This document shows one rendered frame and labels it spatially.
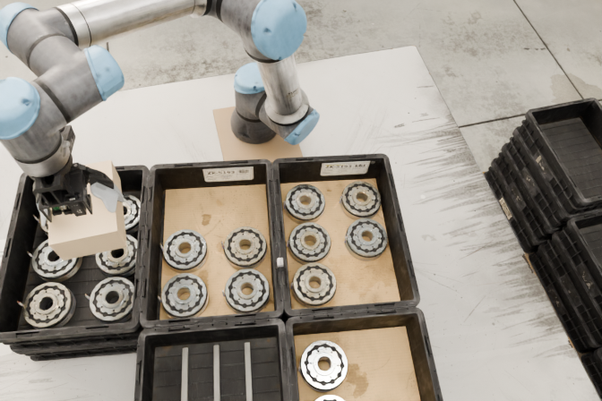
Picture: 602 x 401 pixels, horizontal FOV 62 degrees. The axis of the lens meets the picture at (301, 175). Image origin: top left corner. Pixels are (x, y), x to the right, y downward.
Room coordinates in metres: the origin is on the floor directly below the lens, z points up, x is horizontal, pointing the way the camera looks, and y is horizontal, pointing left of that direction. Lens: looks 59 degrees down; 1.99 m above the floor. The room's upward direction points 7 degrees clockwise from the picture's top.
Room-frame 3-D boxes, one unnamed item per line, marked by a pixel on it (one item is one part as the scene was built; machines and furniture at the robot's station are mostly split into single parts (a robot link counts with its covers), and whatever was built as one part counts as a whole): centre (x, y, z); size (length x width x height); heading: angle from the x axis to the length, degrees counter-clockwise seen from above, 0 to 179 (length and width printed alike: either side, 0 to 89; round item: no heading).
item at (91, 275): (0.40, 0.48, 0.87); 0.40 x 0.30 x 0.11; 11
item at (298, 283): (0.40, -0.06, 0.86); 0.10 x 0.10 x 0.01
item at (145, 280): (0.46, 0.19, 0.92); 0.40 x 0.30 x 0.02; 11
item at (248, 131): (0.94, 0.16, 0.78); 0.15 x 0.15 x 0.10
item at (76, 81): (0.48, 0.35, 1.40); 0.11 x 0.11 x 0.08; 53
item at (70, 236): (0.41, 0.41, 1.09); 0.16 x 0.12 x 0.07; 21
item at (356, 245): (0.53, -0.18, 0.86); 0.10 x 0.10 x 0.01
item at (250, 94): (0.93, 0.15, 0.89); 0.13 x 0.12 x 0.14; 53
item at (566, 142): (1.11, -1.00, 0.37); 0.40 x 0.30 x 0.45; 21
